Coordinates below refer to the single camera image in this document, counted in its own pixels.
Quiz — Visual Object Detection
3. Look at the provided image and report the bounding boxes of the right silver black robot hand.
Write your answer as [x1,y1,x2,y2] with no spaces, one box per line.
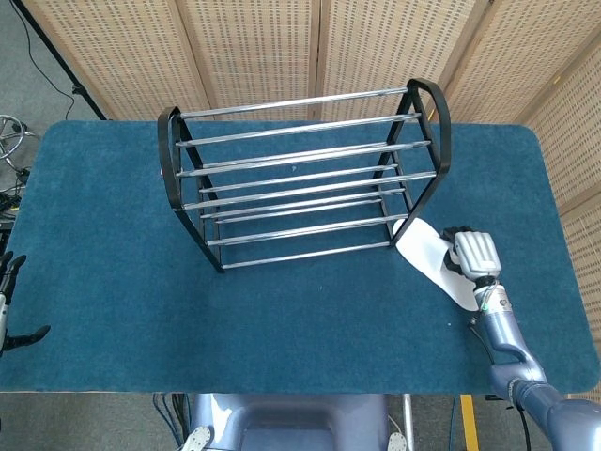
[439,225,502,284]

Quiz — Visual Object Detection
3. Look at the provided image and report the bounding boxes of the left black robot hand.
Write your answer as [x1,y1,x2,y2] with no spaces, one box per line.
[0,252,52,353]

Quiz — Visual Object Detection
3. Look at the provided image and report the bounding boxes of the white slipper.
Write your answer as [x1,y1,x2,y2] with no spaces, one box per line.
[392,217,480,312]

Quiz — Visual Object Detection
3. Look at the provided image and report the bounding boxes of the black chrome-bar shoe rack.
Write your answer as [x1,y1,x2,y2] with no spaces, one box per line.
[157,78,455,274]

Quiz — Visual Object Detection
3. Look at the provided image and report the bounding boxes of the blue carpet mat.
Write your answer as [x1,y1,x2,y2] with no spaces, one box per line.
[0,119,593,396]

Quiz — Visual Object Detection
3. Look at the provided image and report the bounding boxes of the yellow floor tape strip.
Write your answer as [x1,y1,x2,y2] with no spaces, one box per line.
[458,394,481,451]

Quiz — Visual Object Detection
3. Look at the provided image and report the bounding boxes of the chrome stool base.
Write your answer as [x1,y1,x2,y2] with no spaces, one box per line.
[0,114,41,170]

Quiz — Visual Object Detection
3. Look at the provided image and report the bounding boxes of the blue-grey robot torso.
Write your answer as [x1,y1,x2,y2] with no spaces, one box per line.
[180,393,409,451]

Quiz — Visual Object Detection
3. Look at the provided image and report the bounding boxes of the black stand pole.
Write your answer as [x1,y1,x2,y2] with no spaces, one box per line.
[11,0,109,121]

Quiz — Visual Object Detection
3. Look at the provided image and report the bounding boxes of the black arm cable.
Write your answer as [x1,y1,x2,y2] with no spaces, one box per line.
[468,317,534,451]

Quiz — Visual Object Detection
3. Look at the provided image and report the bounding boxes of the thin black floor cable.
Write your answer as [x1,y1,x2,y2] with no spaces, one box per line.
[13,0,76,123]

